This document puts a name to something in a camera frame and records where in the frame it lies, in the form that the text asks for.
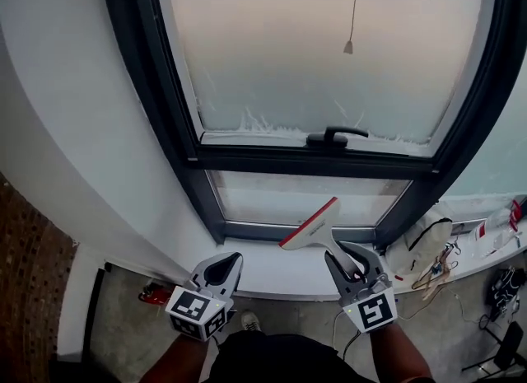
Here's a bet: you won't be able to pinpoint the white red-edged squeegee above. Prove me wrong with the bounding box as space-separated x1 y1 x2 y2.
277 196 360 280

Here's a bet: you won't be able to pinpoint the clear plastic bottle red label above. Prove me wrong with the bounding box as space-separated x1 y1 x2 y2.
468 196 527 259

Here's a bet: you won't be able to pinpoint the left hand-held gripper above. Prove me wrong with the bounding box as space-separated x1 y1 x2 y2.
165 251 245 343

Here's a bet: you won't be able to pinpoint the person's left forearm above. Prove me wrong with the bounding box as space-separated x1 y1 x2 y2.
138 330 212 383

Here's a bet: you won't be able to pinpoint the black upright bar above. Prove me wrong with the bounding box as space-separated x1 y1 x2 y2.
81 261 114 362

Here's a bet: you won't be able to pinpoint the white cloth bag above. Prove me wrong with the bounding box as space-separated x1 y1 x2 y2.
384 215 455 288

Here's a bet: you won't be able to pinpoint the bundle of wooden clothes hangers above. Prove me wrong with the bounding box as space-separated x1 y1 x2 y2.
410 241 461 301

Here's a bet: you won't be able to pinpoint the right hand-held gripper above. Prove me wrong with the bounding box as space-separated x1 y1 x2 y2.
324 241 399 335

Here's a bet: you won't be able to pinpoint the pale side window glass pane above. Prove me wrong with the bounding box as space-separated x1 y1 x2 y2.
442 78 527 212

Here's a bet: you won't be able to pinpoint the person's white shoe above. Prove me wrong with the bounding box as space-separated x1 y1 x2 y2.
240 311 263 334

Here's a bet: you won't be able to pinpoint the dark grey window frame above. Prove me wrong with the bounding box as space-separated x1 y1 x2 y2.
96 0 527 251

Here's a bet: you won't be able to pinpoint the small frosted window glass pane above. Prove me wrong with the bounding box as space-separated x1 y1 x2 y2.
205 169 413 228

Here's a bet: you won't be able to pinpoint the black device with white cables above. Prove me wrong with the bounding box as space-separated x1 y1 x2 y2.
477 266 527 332

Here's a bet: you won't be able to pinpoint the person's black shorts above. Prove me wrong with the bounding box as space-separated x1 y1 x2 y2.
208 329 374 383

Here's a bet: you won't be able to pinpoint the person's right forearm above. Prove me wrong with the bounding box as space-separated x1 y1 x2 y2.
363 322 434 383

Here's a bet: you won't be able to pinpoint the black metal stand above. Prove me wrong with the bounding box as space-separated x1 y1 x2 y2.
460 320 527 375

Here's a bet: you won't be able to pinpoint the black window handle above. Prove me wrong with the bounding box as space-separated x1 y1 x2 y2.
305 125 370 149

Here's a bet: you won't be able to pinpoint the large frosted window glass pane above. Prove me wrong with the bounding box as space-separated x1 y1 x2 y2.
163 0 500 147

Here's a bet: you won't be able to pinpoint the red object on floor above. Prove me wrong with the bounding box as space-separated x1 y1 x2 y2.
137 282 172 306

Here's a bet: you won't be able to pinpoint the thin pull cord with tassel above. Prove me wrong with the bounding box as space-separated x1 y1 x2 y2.
343 0 361 55

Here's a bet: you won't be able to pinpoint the thin white cable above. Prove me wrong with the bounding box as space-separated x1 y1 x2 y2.
395 286 483 325

